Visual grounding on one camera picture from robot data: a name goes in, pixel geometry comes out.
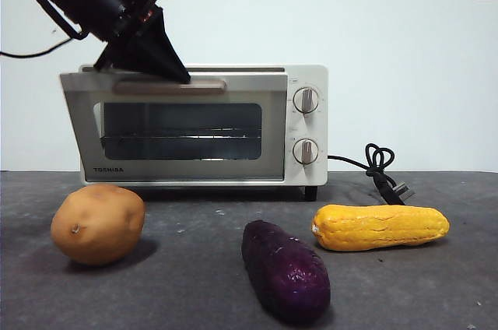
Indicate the small beige oven knob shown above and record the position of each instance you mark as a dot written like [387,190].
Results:
[305,151]

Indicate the purple eggplant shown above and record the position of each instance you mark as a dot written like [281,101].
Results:
[284,271]

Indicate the brown potato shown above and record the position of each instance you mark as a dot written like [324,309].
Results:
[97,225]

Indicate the large beige oven knob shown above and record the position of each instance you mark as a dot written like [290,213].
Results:
[306,100]

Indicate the white toaster oven body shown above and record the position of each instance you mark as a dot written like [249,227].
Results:
[311,73]

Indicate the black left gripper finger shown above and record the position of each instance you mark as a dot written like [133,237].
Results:
[155,38]
[132,59]

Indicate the yellow corn cob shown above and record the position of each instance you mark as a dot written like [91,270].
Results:
[381,227]

